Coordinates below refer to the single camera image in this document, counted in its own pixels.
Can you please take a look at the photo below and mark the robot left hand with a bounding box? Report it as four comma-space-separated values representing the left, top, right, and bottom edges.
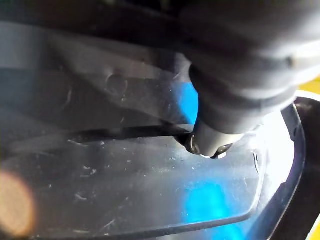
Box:
0, 0, 320, 160

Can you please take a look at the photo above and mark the black plastic housing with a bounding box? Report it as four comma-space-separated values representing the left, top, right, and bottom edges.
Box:
0, 20, 320, 240

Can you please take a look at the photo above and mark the yellow shelf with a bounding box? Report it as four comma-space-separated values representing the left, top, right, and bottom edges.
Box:
295, 77, 320, 99

